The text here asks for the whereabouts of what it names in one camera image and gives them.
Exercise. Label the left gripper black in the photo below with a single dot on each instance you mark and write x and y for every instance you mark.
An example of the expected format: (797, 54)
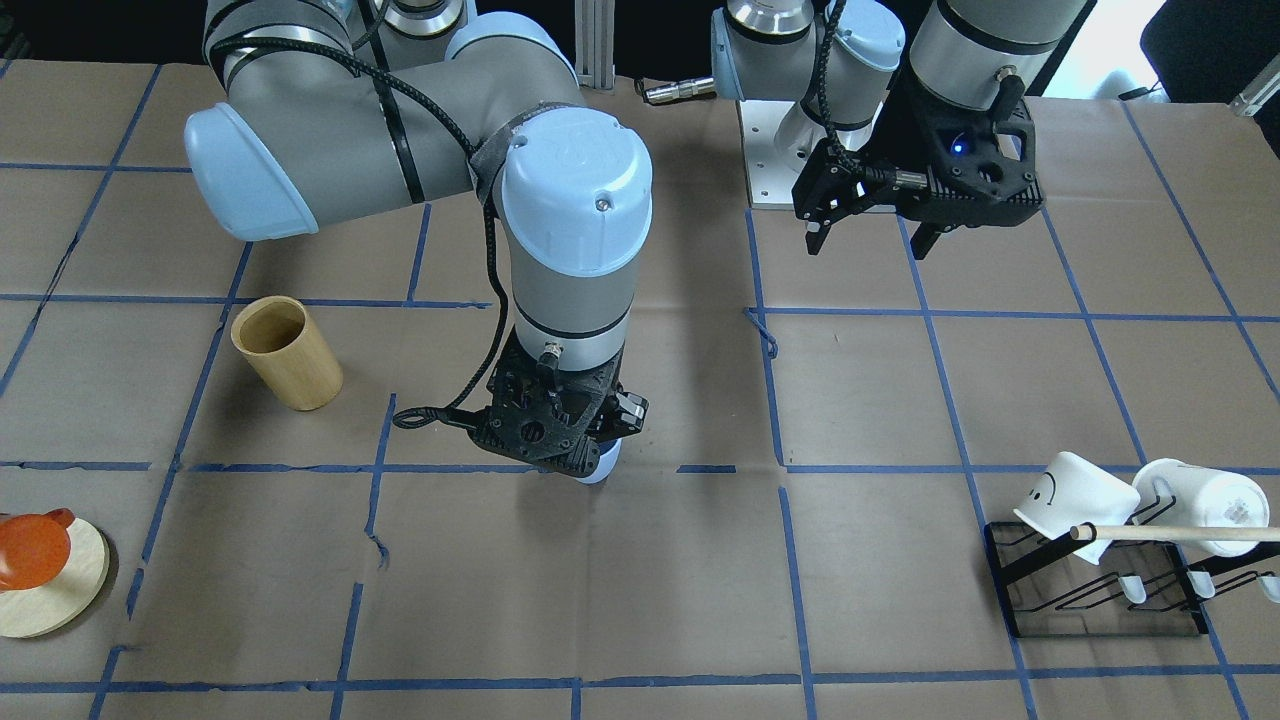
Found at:
(912, 130)

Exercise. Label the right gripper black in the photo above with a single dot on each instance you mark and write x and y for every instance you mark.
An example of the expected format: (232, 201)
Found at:
(629, 412)

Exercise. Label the light blue plastic cup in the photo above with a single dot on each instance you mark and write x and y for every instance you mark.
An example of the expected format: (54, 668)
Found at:
(609, 453)

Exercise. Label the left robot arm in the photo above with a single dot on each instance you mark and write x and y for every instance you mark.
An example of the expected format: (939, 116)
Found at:
(838, 59)

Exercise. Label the bamboo chopstick holder cup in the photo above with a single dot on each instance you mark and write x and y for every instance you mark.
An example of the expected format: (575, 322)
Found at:
(281, 341)

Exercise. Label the white mug smiley face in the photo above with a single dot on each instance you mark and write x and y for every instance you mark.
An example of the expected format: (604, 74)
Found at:
(1072, 491)

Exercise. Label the white mug far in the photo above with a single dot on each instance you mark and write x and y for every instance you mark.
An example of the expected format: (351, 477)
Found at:
(1205, 505)

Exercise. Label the orange mug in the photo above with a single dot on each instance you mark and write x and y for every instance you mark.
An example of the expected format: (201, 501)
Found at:
(34, 548)

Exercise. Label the wooden mug tree stand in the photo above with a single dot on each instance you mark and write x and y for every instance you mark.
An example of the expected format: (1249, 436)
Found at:
(41, 610)

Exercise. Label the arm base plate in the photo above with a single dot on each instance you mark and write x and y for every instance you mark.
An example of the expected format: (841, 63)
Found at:
(777, 140)

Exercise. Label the aluminium frame post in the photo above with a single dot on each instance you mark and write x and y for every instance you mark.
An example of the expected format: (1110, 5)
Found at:
(593, 39)

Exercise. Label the black wire cup rack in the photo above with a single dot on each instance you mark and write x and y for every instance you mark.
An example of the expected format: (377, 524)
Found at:
(1143, 585)

